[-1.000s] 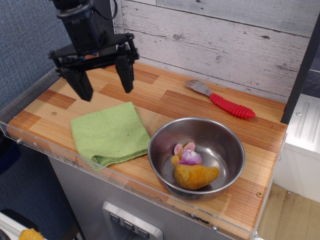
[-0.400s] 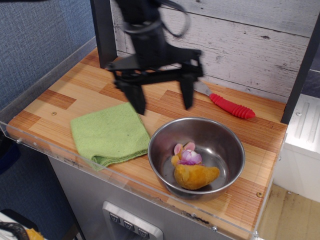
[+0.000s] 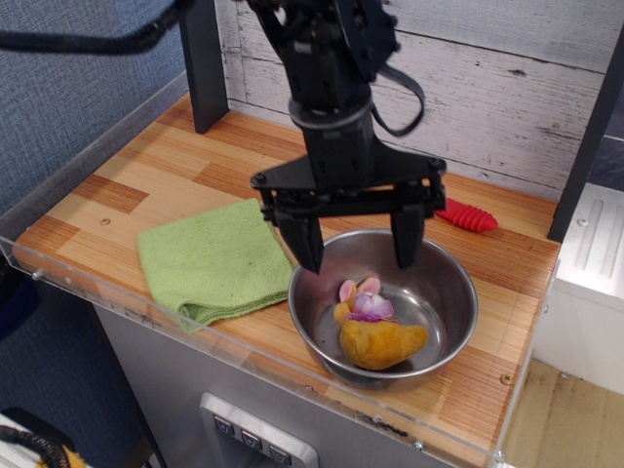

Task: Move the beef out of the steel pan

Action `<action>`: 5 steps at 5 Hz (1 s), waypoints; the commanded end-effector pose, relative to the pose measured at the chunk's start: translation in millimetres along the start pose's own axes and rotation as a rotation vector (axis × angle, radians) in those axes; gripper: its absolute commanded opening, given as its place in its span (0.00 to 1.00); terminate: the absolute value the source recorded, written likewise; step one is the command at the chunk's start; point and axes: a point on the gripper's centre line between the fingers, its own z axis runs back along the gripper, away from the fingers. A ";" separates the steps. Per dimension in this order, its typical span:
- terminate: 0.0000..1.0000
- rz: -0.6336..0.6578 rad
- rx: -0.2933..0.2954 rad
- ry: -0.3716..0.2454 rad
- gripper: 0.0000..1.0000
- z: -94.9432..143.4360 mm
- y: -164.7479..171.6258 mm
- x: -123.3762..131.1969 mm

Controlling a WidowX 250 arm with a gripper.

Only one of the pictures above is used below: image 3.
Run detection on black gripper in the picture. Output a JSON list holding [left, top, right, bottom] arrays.
[[251, 112, 447, 274]]

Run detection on orange plush taco toy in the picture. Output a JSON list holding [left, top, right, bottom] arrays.
[[333, 277, 429, 371]]

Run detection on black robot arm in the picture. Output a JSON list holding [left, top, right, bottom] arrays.
[[251, 1, 447, 272]]

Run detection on steel bowl pan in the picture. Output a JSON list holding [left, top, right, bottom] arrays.
[[289, 229, 479, 390]]

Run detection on green folded cloth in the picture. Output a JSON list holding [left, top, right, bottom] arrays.
[[137, 199, 293, 333]]

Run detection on silver control panel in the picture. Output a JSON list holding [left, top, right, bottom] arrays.
[[199, 392, 320, 467]]

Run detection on white ribbed side appliance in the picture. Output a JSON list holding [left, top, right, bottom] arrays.
[[533, 183, 623, 394]]

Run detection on clear acrylic front guard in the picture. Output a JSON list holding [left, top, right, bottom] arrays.
[[1, 226, 560, 467]]

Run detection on yellow object bottom left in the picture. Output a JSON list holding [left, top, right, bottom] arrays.
[[35, 446, 88, 468]]

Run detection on red handled metal fork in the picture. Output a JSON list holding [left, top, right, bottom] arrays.
[[435, 198, 498, 232]]

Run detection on dark right frame post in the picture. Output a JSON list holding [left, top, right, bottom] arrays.
[[547, 30, 623, 243]]

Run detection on dark frame post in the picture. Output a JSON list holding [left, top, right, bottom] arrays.
[[547, 30, 623, 243], [179, 0, 229, 134]]

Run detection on dark left frame post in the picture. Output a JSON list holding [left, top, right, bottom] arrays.
[[179, 0, 229, 134]]

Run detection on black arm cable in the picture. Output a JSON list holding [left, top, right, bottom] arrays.
[[0, 0, 196, 55]]

